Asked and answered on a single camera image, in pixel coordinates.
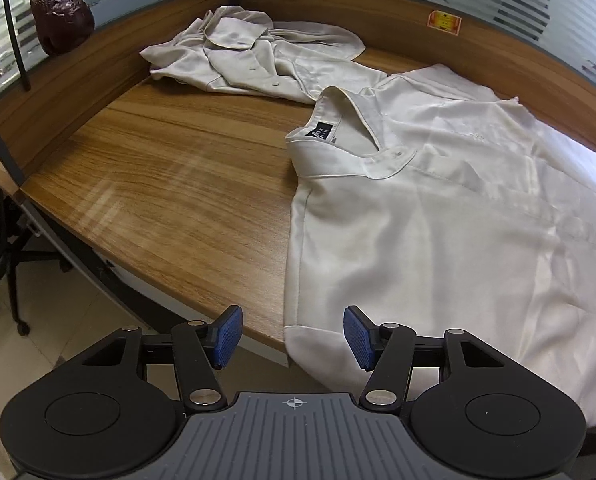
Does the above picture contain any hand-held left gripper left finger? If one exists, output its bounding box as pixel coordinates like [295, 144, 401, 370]
[72, 305, 243, 413]

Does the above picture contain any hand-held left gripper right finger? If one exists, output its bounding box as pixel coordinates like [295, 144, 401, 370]
[344, 305, 513, 413]

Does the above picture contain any white collared shirt black label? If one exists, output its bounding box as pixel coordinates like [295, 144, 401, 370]
[283, 62, 596, 428]

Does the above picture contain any beige button shirt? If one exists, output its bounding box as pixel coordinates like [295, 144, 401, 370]
[140, 5, 389, 107]

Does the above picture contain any black office chair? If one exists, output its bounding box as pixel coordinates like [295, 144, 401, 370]
[0, 175, 74, 337]

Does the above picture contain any red yellow sticker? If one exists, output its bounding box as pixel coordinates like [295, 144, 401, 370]
[427, 10, 465, 36]

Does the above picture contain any dark red vase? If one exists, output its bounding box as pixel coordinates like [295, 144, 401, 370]
[30, 0, 96, 58]

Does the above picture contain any black metal frame post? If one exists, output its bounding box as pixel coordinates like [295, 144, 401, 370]
[0, 94, 27, 188]

